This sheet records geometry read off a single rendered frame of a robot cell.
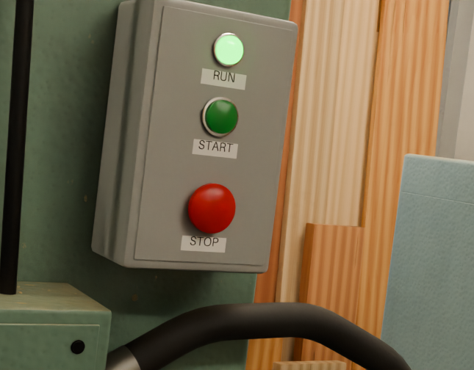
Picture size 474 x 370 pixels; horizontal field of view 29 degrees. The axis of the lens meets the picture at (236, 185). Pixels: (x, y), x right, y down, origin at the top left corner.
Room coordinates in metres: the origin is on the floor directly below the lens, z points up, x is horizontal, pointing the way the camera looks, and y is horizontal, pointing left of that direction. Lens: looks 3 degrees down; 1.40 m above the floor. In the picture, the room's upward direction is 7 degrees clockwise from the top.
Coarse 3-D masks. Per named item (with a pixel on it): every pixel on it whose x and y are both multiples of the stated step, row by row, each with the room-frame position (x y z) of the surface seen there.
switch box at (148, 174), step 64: (128, 64) 0.56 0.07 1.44; (192, 64) 0.54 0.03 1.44; (256, 64) 0.56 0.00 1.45; (128, 128) 0.55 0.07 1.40; (192, 128) 0.55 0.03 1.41; (256, 128) 0.57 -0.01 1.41; (128, 192) 0.54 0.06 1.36; (192, 192) 0.55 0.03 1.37; (256, 192) 0.57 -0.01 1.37; (128, 256) 0.53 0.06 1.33; (192, 256) 0.55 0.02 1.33; (256, 256) 0.57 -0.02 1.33
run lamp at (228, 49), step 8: (216, 40) 0.55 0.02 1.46; (224, 40) 0.55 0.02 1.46; (232, 40) 0.55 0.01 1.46; (240, 40) 0.56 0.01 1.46; (216, 48) 0.55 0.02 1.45; (224, 48) 0.55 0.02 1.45; (232, 48) 0.55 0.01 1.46; (240, 48) 0.55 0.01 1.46; (216, 56) 0.55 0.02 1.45; (224, 56) 0.55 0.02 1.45; (232, 56) 0.55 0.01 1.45; (240, 56) 0.55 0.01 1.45; (224, 64) 0.55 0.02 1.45; (232, 64) 0.55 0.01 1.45
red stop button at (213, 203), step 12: (204, 192) 0.54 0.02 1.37; (216, 192) 0.55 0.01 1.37; (228, 192) 0.55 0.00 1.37; (192, 204) 0.54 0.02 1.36; (204, 204) 0.54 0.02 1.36; (216, 204) 0.55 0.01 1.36; (228, 204) 0.55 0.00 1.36; (192, 216) 0.54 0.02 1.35; (204, 216) 0.54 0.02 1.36; (216, 216) 0.55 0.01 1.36; (228, 216) 0.55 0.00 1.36; (204, 228) 0.54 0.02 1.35; (216, 228) 0.55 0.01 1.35
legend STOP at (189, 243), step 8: (184, 240) 0.55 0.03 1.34; (192, 240) 0.55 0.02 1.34; (200, 240) 0.55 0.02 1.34; (208, 240) 0.56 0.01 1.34; (216, 240) 0.56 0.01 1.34; (224, 240) 0.56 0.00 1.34; (184, 248) 0.55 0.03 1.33; (192, 248) 0.55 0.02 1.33; (200, 248) 0.55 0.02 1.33; (208, 248) 0.56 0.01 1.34; (216, 248) 0.56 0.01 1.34; (224, 248) 0.56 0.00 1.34
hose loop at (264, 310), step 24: (192, 312) 0.58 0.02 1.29; (216, 312) 0.58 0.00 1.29; (240, 312) 0.59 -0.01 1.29; (264, 312) 0.60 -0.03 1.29; (288, 312) 0.61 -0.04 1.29; (312, 312) 0.62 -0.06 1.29; (144, 336) 0.56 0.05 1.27; (168, 336) 0.56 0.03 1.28; (192, 336) 0.57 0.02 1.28; (216, 336) 0.58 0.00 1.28; (240, 336) 0.59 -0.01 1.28; (264, 336) 0.60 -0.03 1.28; (288, 336) 0.61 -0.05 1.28; (312, 336) 0.62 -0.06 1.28; (336, 336) 0.63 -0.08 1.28; (360, 336) 0.64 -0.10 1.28; (120, 360) 0.55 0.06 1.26; (144, 360) 0.55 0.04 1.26; (168, 360) 0.56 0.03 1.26; (360, 360) 0.65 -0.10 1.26; (384, 360) 0.65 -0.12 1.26
